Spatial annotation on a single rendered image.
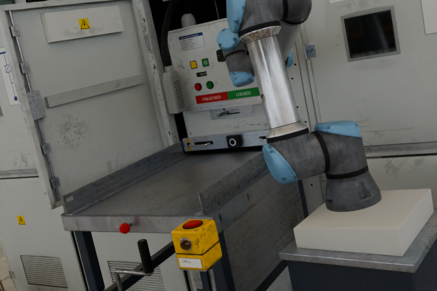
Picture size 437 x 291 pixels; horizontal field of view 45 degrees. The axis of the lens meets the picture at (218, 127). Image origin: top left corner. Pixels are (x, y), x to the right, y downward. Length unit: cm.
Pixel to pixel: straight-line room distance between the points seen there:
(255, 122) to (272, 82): 79
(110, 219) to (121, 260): 107
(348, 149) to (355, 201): 14
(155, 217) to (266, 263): 43
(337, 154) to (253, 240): 46
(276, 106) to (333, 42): 59
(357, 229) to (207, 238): 36
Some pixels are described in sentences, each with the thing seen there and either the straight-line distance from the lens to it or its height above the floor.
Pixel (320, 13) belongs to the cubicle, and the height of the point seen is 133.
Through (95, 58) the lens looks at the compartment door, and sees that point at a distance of 221.
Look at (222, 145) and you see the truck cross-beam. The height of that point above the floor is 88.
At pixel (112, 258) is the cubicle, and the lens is 285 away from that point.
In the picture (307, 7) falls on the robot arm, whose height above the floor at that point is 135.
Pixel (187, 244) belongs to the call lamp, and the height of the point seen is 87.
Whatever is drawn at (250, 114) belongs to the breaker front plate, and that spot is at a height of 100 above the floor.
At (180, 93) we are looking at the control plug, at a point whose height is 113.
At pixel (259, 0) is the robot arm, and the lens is 141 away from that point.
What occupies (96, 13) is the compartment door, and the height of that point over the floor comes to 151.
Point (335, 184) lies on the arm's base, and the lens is 146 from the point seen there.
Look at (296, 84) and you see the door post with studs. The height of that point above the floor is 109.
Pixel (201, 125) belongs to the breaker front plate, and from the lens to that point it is 230.
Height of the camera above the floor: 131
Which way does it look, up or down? 9 degrees down
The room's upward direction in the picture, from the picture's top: 12 degrees counter-clockwise
